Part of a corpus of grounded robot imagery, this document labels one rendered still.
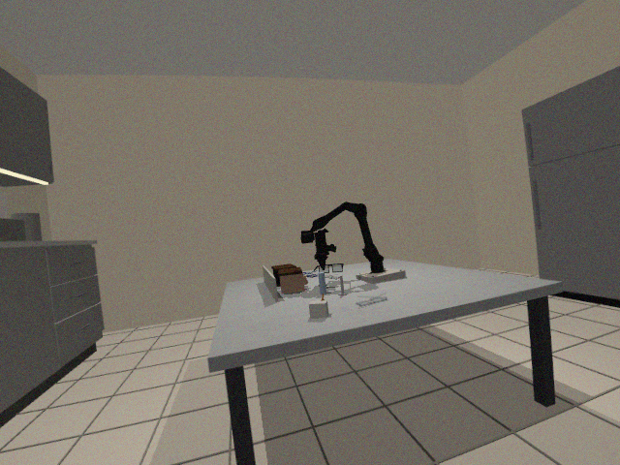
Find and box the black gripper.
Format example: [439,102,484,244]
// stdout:
[314,241,329,270]

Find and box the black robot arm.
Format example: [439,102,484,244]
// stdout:
[301,201,386,273]

